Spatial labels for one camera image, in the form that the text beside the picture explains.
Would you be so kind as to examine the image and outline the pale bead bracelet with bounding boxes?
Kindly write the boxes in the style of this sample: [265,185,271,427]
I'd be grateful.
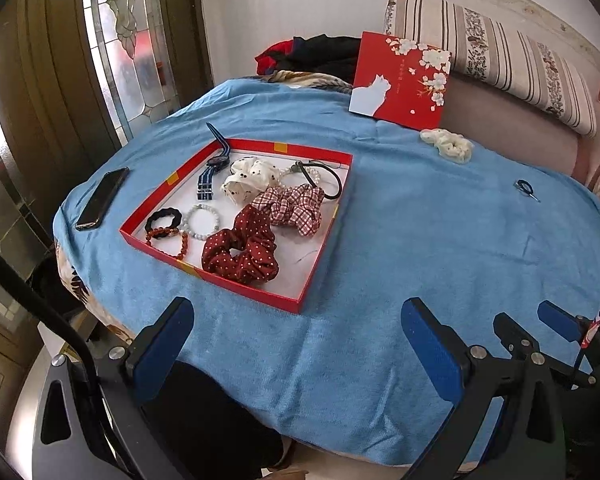
[181,203,217,241]

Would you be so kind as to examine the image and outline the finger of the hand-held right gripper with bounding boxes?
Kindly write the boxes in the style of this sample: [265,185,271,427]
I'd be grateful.
[492,311,579,377]
[537,300,600,362]

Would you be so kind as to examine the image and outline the red checked scrunchie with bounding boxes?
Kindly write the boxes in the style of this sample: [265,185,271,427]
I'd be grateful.
[250,183,325,237]

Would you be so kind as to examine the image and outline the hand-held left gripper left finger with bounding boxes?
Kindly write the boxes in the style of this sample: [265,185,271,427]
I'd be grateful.
[30,296,196,480]

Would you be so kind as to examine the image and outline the red box tray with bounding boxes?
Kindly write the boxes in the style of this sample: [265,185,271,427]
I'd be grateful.
[119,136,355,315]

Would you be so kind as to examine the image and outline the pearl bracelet with green bead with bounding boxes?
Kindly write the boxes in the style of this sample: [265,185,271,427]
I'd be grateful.
[277,160,323,188]

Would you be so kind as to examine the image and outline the black smartphone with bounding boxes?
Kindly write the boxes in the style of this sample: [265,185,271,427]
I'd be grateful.
[75,166,131,232]

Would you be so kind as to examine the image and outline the dark red polka dot scrunchie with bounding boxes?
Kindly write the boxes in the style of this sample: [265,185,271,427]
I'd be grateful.
[201,205,280,288]

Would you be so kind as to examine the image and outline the red and black clothes pile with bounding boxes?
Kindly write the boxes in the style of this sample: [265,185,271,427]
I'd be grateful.
[254,34,362,83]

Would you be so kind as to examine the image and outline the person's dark trousers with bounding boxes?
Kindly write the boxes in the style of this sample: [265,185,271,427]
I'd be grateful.
[140,360,286,476]

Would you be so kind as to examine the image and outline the blue towel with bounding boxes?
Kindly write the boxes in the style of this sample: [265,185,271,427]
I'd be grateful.
[52,77,600,466]

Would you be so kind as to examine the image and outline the pink sofa backrest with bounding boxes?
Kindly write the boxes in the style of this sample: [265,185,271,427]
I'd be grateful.
[442,72,600,186]

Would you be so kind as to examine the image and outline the red-brown bead bracelet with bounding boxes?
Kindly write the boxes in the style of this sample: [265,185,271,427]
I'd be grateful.
[145,227,190,261]

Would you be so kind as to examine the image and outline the wristwatch with striped strap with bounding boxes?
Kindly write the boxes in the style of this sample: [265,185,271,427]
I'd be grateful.
[196,122,236,201]

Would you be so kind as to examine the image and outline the white taped cable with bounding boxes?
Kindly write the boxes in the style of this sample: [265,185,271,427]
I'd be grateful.
[572,292,600,376]

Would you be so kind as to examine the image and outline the wooden glazed door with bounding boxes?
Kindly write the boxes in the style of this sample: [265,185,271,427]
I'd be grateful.
[0,0,216,261]

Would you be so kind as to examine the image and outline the thin black hair tie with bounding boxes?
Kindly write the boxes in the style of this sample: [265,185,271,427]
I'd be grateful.
[300,159,343,200]

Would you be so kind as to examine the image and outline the black scrunchie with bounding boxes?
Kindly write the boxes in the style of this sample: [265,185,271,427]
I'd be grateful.
[145,206,183,237]

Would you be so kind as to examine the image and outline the cream scrunchie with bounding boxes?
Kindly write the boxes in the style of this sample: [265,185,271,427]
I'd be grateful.
[420,128,475,165]

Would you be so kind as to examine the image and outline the red box lid with flowers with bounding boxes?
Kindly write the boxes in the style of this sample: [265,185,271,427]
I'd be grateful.
[348,31,452,131]

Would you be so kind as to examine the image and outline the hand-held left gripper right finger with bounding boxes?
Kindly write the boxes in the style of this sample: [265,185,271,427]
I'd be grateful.
[400,297,566,480]

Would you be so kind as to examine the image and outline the white polka dot scrunchie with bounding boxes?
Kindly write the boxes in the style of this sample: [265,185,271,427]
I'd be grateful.
[221,156,281,206]

